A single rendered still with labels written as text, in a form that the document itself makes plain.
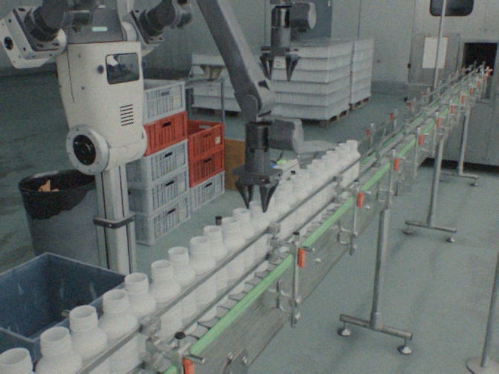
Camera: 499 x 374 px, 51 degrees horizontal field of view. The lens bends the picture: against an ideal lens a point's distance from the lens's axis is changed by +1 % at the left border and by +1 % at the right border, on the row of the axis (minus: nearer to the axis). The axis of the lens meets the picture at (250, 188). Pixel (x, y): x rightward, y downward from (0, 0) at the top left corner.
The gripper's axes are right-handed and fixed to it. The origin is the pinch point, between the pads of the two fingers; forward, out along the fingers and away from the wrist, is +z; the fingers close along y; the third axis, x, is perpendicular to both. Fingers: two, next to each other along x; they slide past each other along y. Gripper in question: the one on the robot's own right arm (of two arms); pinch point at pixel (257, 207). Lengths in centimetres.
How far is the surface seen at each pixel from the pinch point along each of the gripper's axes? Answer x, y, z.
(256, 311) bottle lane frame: -9.2, 4.8, 20.9
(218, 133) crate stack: 287, -188, 54
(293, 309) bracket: 0.1, 9.8, 23.8
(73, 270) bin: -10, -51, 23
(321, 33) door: 1016, -373, -18
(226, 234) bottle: -13.8, -0.2, 1.6
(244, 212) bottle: -4.5, -0.8, -0.1
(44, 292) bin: -12, -60, 31
